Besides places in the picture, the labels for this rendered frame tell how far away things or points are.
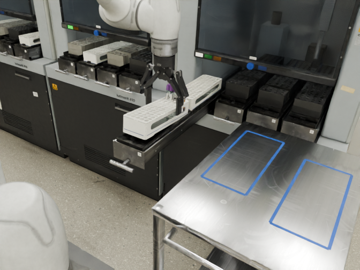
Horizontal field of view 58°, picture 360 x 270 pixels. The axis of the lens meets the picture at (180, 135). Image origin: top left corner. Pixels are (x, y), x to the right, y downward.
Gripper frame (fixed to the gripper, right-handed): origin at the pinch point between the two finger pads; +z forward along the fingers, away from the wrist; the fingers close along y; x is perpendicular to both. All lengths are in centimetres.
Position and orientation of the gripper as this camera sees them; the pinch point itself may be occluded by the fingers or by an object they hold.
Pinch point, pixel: (163, 106)
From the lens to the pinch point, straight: 122.9
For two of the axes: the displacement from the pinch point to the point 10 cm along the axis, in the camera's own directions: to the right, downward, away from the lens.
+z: -0.4, 8.6, 5.1
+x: 5.1, -4.2, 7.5
